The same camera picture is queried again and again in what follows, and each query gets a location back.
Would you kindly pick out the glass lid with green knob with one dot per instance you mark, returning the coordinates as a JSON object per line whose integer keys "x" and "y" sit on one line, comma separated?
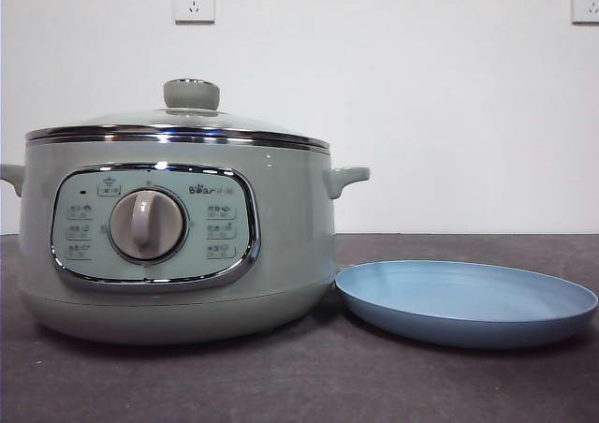
{"x": 192, "y": 96}

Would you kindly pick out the blue round plate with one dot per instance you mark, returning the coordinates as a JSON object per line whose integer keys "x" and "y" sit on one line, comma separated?
{"x": 468, "y": 294}

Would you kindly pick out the white wall socket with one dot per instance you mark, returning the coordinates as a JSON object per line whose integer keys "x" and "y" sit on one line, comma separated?
{"x": 195, "y": 2}
{"x": 587, "y": 3}

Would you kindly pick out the pale green electric steamer pot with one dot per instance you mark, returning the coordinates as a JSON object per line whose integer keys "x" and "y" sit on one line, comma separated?
{"x": 290, "y": 184}

